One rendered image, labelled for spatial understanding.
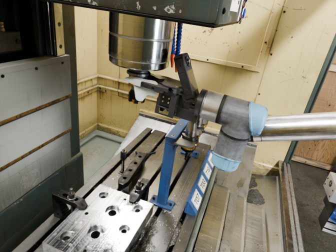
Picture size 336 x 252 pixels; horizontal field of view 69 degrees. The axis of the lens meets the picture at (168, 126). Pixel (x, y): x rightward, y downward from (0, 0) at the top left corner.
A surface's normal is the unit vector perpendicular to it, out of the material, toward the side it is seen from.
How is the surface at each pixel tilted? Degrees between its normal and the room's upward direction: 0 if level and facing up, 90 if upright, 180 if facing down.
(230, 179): 24
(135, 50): 90
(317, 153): 90
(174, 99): 90
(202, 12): 90
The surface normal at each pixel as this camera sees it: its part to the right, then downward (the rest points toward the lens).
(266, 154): -0.34, 0.37
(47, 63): 0.93, 0.28
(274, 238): -0.15, -0.92
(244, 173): -0.03, -0.66
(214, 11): 0.04, 0.45
